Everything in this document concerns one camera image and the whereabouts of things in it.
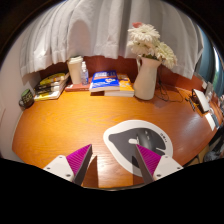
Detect white ceramic jug vase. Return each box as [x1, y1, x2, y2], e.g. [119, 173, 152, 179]
[132, 55, 163, 102]

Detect yellow and white book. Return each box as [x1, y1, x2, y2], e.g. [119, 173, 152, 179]
[32, 87, 65, 102]

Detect white flower bouquet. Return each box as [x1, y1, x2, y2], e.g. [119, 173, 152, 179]
[126, 21, 179, 71]

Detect white and grey mouse pad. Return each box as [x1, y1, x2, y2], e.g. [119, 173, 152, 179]
[102, 119, 175, 178]

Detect white paper sheet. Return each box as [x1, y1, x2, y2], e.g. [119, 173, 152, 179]
[204, 111, 221, 132]

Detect white laptop stand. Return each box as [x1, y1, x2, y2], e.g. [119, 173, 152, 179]
[191, 88, 212, 115]

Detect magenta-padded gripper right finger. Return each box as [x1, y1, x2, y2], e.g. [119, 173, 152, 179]
[134, 143, 184, 186]

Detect black cable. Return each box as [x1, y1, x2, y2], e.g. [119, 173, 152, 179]
[155, 66, 195, 103]

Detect white lidded cup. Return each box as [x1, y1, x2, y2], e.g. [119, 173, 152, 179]
[66, 55, 85, 86]

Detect dark grey computer mouse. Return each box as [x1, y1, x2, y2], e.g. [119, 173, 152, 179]
[134, 127, 167, 157]

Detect dark teal curtain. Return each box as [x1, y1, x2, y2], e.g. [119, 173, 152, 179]
[195, 29, 218, 85]

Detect red book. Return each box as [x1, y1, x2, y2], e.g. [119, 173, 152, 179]
[64, 77, 94, 93]

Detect clear sanitizer bottle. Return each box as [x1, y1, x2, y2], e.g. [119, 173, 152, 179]
[80, 60, 90, 86]

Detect white pleated curtain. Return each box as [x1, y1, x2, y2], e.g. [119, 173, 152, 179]
[19, 0, 205, 81]

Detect dark green mug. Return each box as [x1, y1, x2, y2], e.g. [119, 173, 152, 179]
[18, 88, 36, 110]

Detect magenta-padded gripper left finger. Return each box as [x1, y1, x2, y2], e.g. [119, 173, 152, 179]
[44, 143, 94, 187]

